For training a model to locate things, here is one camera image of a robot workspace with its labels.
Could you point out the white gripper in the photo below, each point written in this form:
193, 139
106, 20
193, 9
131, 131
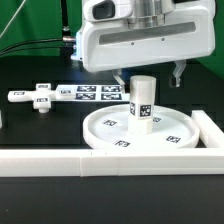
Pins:
119, 34

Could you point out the white round table top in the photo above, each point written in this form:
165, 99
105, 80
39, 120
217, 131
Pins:
114, 128

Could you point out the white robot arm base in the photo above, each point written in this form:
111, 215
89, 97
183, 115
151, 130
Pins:
77, 47

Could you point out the white marker sheet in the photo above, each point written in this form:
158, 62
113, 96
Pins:
91, 93

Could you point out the white cross-shaped table base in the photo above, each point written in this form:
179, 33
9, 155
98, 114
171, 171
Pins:
42, 96

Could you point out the white front fence rail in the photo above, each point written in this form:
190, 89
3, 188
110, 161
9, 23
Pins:
84, 163

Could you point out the white fence rail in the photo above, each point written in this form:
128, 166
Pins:
84, 163
210, 134

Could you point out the white right fence rail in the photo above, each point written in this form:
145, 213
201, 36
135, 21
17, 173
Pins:
210, 134

